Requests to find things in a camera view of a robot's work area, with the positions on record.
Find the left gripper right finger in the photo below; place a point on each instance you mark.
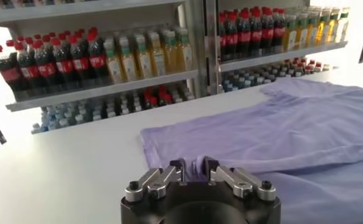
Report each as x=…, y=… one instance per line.
x=239, y=182

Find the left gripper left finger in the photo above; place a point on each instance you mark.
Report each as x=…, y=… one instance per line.
x=157, y=182

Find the purple printed T-shirt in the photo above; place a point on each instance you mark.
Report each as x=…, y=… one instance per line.
x=275, y=128

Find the grey metal shelf rack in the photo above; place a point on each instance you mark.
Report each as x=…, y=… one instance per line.
x=102, y=89
x=278, y=56

